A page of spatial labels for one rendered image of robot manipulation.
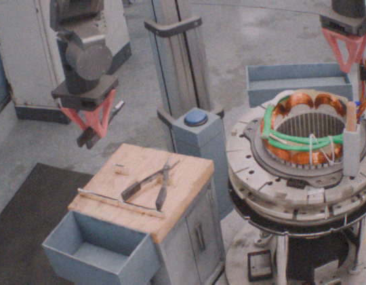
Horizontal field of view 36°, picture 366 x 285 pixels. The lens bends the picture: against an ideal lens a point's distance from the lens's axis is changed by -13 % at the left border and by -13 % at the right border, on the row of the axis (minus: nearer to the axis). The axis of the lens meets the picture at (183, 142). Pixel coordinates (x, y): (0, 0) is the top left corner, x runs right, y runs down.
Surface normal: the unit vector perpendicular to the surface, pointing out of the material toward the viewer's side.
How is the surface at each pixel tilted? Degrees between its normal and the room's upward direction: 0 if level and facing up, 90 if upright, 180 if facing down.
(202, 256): 90
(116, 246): 90
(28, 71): 94
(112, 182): 0
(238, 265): 0
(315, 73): 90
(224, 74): 0
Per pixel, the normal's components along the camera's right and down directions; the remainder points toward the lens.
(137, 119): -0.16, -0.81
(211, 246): 0.87, 0.15
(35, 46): -0.41, 0.58
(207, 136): 0.72, 0.30
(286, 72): -0.07, 0.58
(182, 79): 0.48, 0.44
